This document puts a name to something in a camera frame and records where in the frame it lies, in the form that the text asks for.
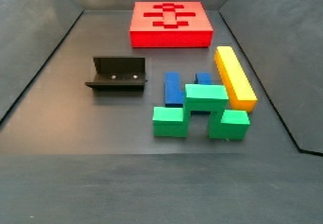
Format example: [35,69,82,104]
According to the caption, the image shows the black angled fixture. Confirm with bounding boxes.
[86,56,147,89]

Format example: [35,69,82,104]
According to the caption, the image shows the red board with slots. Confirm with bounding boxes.
[129,1,214,48]

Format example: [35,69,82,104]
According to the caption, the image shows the blue U-shaped block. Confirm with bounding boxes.
[154,72,215,118]

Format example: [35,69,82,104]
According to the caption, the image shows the green stepped block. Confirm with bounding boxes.
[153,84,252,141]

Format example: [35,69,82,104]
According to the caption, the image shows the yellow long block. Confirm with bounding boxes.
[215,46,258,112]

